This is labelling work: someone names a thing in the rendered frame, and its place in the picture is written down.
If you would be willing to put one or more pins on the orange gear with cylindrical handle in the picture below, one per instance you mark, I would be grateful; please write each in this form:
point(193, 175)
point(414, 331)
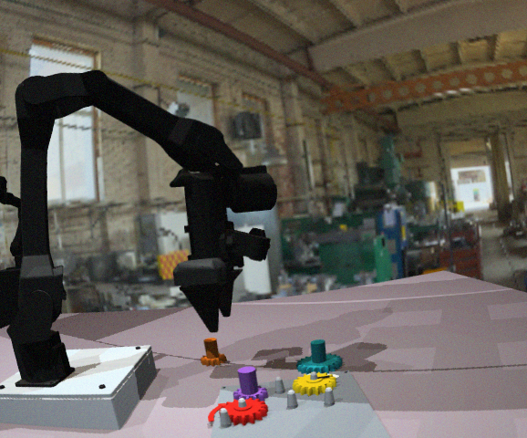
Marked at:
point(212, 356)

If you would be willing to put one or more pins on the teal gear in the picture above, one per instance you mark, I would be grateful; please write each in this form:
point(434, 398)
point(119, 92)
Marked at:
point(319, 360)

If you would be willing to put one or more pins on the red curved arrow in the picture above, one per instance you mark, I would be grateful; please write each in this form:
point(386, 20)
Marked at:
point(210, 417)

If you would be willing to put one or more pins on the red gear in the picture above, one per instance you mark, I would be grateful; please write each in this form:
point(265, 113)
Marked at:
point(254, 410)

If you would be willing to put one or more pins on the yellow gear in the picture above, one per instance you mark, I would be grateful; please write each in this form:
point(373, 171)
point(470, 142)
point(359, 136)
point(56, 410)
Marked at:
point(306, 386)

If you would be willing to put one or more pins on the purple gear with cylindrical handle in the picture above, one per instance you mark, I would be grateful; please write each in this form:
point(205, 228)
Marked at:
point(249, 385)

